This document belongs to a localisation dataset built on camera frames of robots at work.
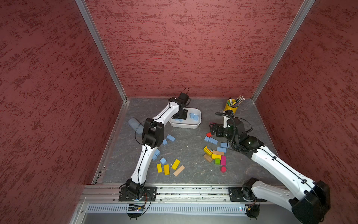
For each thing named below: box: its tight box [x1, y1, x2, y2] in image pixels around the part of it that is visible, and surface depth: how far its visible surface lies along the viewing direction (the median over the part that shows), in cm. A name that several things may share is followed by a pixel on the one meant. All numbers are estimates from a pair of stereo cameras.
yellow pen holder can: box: [223, 98, 240, 115], surface depth 105 cm
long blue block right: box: [208, 137, 219, 146], surface depth 96 cm
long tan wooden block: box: [172, 164, 186, 177], surface depth 83 cm
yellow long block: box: [171, 158, 181, 171], surface depth 85 cm
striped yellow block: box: [203, 145, 214, 156], surface depth 90 cm
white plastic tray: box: [169, 107, 202, 129], surface depth 103 cm
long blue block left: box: [165, 133, 176, 142], surface depth 97 cm
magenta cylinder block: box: [220, 166, 228, 174], surface depth 85 cm
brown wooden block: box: [203, 153, 213, 163], surface depth 89 cm
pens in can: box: [227, 95, 246, 108], surface depth 103 cm
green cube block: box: [214, 157, 221, 166], surface depth 85 cm
